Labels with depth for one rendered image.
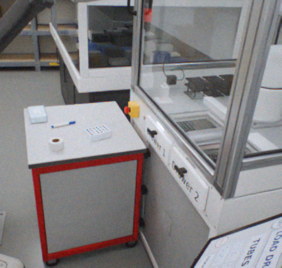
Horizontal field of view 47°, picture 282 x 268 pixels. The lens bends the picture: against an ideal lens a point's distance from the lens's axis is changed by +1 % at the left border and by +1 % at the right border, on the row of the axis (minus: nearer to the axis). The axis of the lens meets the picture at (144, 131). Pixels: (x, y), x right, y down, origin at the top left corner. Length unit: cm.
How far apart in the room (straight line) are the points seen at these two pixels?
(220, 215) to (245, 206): 10
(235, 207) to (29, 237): 149
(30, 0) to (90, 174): 96
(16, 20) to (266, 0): 68
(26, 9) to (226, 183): 79
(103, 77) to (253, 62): 144
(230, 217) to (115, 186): 77
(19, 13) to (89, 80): 121
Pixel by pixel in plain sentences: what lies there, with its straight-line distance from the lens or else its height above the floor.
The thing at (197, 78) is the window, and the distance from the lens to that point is 121.
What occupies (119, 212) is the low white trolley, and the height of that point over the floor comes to 34.
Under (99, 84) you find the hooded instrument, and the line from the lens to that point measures 223.
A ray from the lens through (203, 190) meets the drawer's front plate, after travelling 120.
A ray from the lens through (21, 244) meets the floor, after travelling 229.
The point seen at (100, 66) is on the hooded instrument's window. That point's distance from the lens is 221.
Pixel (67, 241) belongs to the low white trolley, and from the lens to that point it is 197.
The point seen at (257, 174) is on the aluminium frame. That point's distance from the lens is 115.
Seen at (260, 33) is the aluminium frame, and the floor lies 148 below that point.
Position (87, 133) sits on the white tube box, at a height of 80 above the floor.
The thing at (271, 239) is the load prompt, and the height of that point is 114.
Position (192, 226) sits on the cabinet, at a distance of 143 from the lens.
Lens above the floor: 164
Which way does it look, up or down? 28 degrees down
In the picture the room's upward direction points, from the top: 4 degrees clockwise
